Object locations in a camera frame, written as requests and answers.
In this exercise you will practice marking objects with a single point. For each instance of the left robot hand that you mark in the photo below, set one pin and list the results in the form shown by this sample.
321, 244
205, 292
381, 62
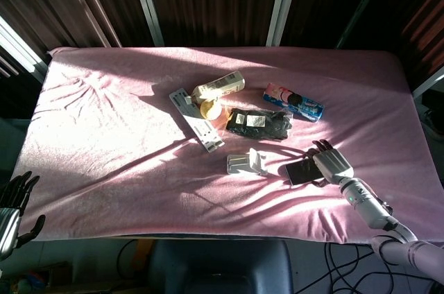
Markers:
12, 204

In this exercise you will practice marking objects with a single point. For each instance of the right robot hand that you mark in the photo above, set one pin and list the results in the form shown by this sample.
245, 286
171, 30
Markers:
331, 162

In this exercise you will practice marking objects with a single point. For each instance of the black smartphone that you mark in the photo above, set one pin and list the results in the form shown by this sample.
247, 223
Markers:
303, 172

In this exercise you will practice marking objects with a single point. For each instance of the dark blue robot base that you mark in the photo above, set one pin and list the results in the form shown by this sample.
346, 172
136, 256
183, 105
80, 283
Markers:
220, 268

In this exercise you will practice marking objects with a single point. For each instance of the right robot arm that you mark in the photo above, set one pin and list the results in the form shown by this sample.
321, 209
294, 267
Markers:
381, 217

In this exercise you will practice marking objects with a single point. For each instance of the blue cookie pack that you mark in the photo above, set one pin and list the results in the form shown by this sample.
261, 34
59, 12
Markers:
293, 102

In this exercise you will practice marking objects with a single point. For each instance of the black packaged gloves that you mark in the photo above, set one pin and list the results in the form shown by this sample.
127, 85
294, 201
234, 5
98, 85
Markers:
258, 124

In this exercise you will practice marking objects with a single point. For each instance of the white power adapter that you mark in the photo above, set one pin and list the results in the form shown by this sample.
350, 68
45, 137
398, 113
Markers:
247, 163

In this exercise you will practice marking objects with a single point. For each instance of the pink table cloth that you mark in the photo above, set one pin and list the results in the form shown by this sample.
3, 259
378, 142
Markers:
215, 148

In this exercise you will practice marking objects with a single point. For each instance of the yellow tape roll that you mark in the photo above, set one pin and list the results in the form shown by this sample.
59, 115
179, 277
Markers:
209, 109

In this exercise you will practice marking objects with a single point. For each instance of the cream milk carton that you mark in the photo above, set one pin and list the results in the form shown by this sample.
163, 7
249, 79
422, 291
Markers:
218, 89

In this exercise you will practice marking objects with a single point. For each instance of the orange object on floor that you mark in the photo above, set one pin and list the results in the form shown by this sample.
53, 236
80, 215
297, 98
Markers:
140, 254

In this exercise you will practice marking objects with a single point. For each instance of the grey power strip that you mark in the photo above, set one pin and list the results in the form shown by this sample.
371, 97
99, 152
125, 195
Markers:
196, 119

